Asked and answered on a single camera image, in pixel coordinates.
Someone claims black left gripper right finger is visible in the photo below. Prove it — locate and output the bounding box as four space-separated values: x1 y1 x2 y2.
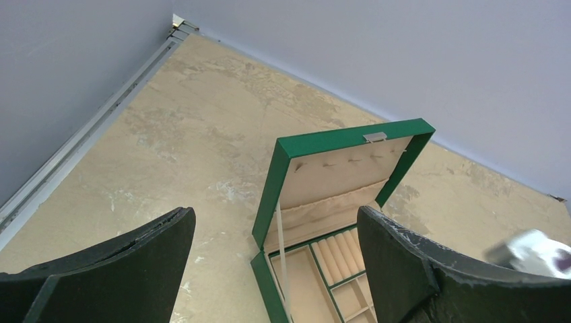
357 206 570 322

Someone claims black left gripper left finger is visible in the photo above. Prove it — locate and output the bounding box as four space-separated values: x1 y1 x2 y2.
1 207 196 322

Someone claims green jewelry tray insert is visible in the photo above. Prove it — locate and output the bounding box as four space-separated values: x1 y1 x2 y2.
269 226 378 322

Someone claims green jewelry box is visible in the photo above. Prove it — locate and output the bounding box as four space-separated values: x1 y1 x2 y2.
250 118 434 322

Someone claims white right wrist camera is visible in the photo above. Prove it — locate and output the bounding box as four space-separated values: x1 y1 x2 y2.
484 229 570 279

